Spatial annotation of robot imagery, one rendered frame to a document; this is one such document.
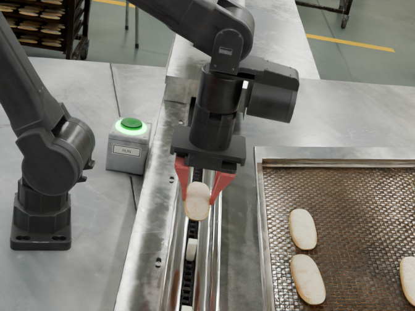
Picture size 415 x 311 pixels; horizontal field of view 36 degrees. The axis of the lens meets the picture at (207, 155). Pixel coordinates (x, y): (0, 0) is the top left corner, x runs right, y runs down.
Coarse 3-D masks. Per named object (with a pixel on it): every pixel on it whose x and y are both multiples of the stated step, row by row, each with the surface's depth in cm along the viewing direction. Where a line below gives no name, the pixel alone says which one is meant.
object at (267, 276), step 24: (288, 168) 109; (336, 168) 108; (360, 168) 108; (384, 168) 108; (264, 192) 102; (384, 192) 102; (264, 216) 95; (288, 216) 96; (312, 216) 96; (336, 216) 96; (264, 240) 90; (336, 240) 90; (360, 240) 90; (384, 240) 90; (408, 240) 90; (264, 264) 85; (288, 264) 86; (360, 264) 86; (264, 288) 80
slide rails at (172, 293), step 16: (192, 112) 133; (192, 176) 110; (208, 176) 111; (176, 208) 101; (176, 224) 97; (208, 224) 98; (176, 240) 93; (208, 240) 95; (176, 256) 90; (208, 256) 91; (176, 272) 87; (208, 272) 88; (176, 288) 84; (208, 288) 85; (176, 304) 82; (208, 304) 83
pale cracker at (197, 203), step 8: (192, 184) 94; (200, 184) 94; (192, 192) 91; (200, 192) 92; (208, 192) 92; (192, 200) 89; (200, 200) 90; (208, 200) 91; (192, 208) 88; (200, 208) 88; (208, 208) 89; (192, 216) 87; (200, 216) 87
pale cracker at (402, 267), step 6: (408, 258) 85; (414, 258) 85; (402, 264) 84; (408, 264) 84; (414, 264) 84; (402, 270) 83; (408, 270) 83; (414, 270) 82; (402, 276) 82; (408, 276) 82; (414, 276) 82; (402, 282) 81; (408, 282) 81; (414, 282) 81; (408, 288) 80; (414, 288) 80; (408, 294) 79; (414, 294) 79; (408, 300) 79; (414, 300) 78; (414, 306) 78
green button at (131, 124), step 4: (124, 120) 112; (128, 120) 112; (132, 120) 112; (136, 120) 113; (120, 124) 111; (124, 124) 111; (128, 124) 111; (132, 124) 111; (136, 124) 112; (140, 124) 112; (124, 128) 111; (128, 128) 110; (132, 128) 110; (136, 128) 111; (140, 128) 111
